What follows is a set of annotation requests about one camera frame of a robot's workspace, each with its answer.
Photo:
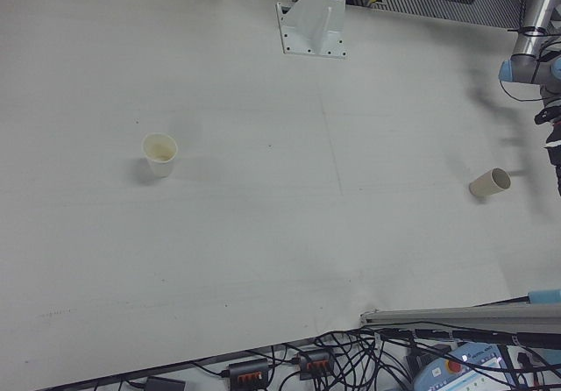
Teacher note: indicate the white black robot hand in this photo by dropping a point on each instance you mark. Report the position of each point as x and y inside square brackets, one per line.
[556, 154]

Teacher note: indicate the beige cup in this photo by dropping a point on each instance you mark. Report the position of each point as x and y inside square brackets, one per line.
[490, 182]

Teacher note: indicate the white paper cup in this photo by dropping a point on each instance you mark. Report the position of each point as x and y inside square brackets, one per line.
[159, 154]

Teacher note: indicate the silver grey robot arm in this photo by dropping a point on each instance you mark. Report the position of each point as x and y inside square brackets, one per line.
[532, 14]

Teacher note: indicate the light blue plastic box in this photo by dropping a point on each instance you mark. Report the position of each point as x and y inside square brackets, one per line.
[545, 296]

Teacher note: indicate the grey-blue teach pendant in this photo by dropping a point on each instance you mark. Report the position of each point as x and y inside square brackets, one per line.
[464, 364]

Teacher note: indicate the black hub with orange ports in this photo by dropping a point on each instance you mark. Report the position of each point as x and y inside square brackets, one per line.
[313, 361]
[247, 369]

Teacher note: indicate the black power adapter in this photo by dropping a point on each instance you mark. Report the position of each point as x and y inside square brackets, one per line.
[164, 384]

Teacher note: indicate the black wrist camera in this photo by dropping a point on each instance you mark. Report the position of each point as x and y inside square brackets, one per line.
[542, 115]

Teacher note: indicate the aluminium profile post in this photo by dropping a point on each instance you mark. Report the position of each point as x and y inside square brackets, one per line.
[438, 316]

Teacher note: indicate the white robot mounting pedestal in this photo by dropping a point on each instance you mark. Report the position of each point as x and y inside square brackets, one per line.
[313, 27]

